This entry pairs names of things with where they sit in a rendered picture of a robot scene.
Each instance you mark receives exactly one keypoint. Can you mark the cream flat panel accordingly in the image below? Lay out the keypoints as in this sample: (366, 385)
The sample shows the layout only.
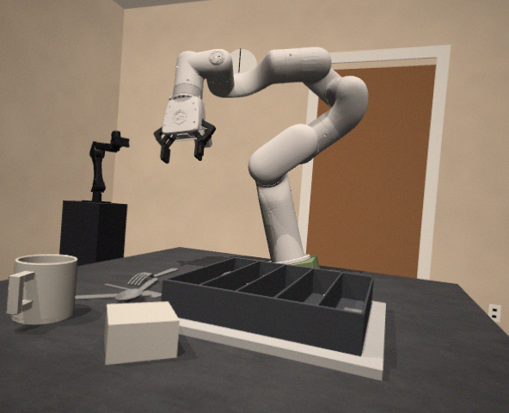
(369, 364)

